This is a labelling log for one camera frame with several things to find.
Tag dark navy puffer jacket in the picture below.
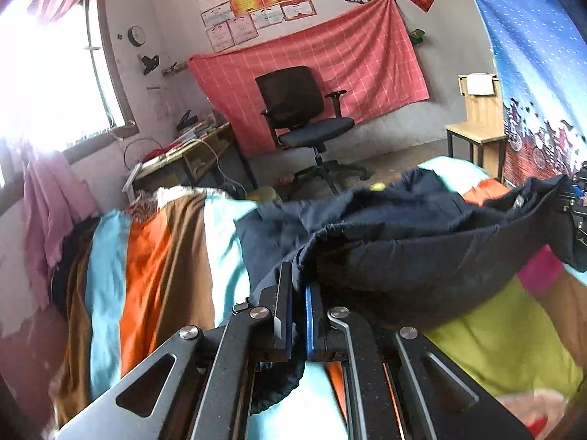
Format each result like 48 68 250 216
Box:
233 166 574 415

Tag patterned pillow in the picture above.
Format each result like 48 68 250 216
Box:
123 191 159 224

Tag wall certificates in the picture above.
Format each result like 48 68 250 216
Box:
198 0 316 53

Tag round wall clock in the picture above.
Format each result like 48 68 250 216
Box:
126 25 146 48

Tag green plastic bin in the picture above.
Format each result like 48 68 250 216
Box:
247 186 282 204

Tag light wooden chair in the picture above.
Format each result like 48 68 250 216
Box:
445 74 507 182

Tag blue patterned curtain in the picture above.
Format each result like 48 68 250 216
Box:
475 0 586 186

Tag wooden desk with shelf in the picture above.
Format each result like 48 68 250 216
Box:
121 124 259 202

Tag black office chair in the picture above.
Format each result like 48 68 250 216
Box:
256 66 372 195

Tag colourful striped bedspread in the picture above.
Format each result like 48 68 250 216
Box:
48 155 587 440

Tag pink hanging cloth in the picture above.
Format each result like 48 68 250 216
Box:
21 144 99 309

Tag red checkered wall cloth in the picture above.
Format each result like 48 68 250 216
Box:
187 0 429 158

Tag white charging cable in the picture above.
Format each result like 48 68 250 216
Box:
122 136 249 201

